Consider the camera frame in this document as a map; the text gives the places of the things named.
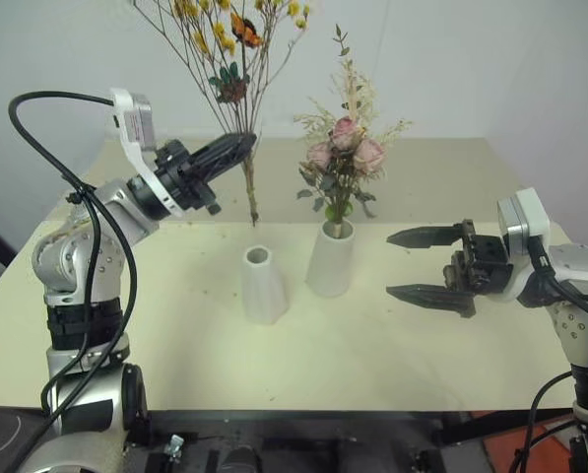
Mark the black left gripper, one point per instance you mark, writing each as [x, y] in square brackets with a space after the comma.
[180, 177]

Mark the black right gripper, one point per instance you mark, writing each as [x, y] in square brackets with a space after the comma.
[485, 266]

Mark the yellow dried flower bouquet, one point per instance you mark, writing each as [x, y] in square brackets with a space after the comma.
[250, 192]

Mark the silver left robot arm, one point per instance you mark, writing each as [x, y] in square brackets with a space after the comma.
[84, 256]

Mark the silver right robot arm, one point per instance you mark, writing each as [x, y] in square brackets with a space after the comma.
[579, 263]

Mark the white ceramic vase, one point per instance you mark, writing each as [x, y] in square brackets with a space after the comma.
[330, 266]
[264, 295]

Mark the pink rose bouquet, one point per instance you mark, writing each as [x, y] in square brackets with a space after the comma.
[345, 130]

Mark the orange red panel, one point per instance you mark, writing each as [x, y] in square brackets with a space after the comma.
[515, 446]

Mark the dark rounded knob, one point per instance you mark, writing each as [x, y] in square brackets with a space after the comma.
[241, 460]

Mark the small silver metal clamp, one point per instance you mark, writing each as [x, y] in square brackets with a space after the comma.
[175, 445]

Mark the black pad with white line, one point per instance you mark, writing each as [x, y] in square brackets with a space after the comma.
[3, 433]

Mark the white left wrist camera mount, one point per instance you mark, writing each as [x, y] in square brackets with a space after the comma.
[137, 120]

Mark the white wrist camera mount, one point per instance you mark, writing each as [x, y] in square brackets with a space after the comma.
[522, 222]
[137, 120]

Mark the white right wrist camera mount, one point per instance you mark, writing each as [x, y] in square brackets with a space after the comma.
[522, 222]

